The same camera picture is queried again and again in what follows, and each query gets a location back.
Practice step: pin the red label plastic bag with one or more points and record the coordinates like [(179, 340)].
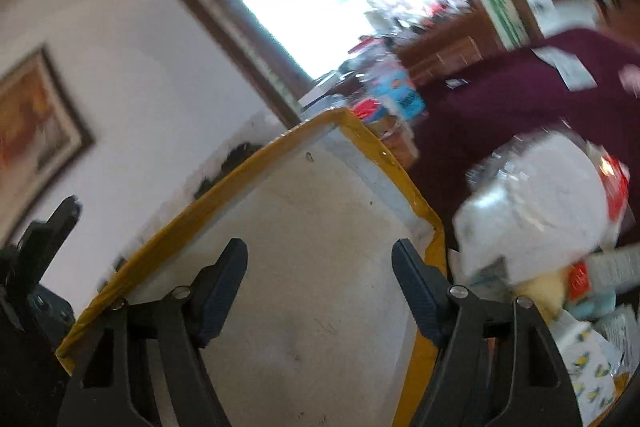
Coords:
[(615, 187)]

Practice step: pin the cardboard tray with yellow tape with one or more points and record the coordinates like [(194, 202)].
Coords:
[(310, 232)]

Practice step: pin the blue printed snack box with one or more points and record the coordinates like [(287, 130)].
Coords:
[(400, 94)]

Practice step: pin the small pink soft toy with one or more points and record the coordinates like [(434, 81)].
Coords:
[(630, 79)]

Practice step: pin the teal cartoon print packet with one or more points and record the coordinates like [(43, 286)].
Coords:
[(595, 306)]

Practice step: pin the white packet with red print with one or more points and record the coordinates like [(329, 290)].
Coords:
[(612, 269)]

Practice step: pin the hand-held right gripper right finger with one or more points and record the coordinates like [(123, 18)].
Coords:
[(420, 294)]

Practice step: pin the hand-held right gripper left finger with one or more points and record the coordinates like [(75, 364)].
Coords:
[(220, 294)]

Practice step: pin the wooden brick pattern cabinet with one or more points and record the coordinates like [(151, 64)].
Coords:
[(450, 52)]

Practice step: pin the red lid snack jar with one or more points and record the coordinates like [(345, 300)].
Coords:
[(367, 109)]

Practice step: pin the lemon print white packet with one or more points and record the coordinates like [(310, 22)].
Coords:
[(590, 372)]

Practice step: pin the framed wall picture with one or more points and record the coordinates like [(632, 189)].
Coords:
[(35, 132)]

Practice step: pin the clear bag with white contents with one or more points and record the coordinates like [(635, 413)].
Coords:
[(535, 197)]

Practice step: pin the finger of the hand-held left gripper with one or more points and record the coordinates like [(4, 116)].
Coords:
[(55, 227)]

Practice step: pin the white paper card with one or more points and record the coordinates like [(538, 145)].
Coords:
[(570, 67)]

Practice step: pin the maroon tablecloth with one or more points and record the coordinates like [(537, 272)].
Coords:
[(500, 117)]

